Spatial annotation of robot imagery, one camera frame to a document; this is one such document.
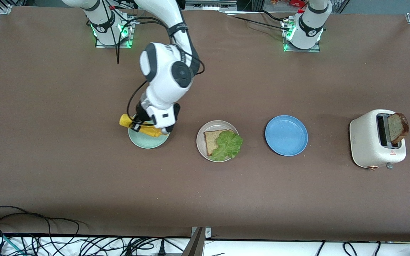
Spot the yellow mustard squeeze bottle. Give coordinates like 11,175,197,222
119,113,163,138

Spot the brown bread slice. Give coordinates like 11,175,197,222
387,113,410,145
204,130,234,156

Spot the green lettuce leaf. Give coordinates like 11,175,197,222
210,130,244,162

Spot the green round plate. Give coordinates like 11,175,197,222
128,123,172,149

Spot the beige round plate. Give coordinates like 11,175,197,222
196,120,241,163

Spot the blue round plate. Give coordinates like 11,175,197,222
265,114,309,157

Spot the white two-slot toaster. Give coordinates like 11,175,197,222
349,109,407,170

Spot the grey metal box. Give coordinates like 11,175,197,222
185,0,238,10

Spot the red packet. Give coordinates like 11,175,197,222
272,0,307,8

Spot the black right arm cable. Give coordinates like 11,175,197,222
114,14,205,125

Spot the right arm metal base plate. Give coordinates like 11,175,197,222
95,14,136,49

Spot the aluminium profile bracket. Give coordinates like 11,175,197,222
182,226,212,256

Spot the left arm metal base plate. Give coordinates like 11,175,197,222
282,18,321,53

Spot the black cable on tabletop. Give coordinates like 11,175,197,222
226,14,291,32

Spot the black looped floor cable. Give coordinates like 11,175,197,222
0,206,84,237

